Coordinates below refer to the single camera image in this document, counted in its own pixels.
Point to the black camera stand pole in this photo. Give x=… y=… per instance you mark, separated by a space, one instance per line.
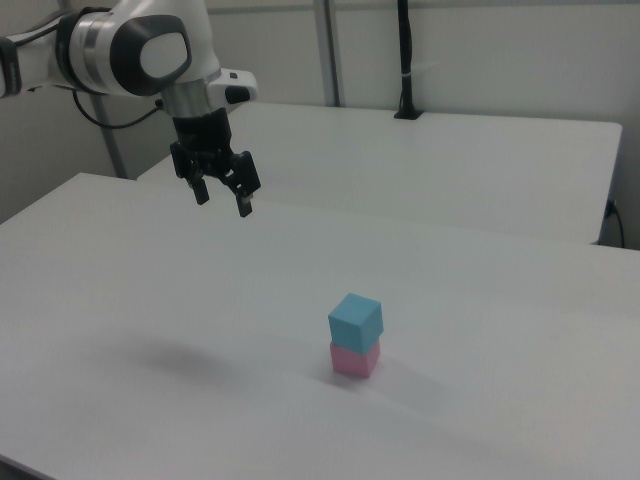
x=405 y=60

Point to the blue cube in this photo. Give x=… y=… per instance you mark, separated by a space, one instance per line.
x=356 y=322

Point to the grey wall partition post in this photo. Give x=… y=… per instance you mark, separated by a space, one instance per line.
x=327 y=50

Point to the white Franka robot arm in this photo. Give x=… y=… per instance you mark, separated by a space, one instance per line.
x=125 y=50

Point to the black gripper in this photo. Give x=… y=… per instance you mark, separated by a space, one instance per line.
x=202 y=137

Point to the white back table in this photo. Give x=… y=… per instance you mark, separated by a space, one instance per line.
x=425 y=165

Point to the pink cube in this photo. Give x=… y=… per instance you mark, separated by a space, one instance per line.
x=354 y=361

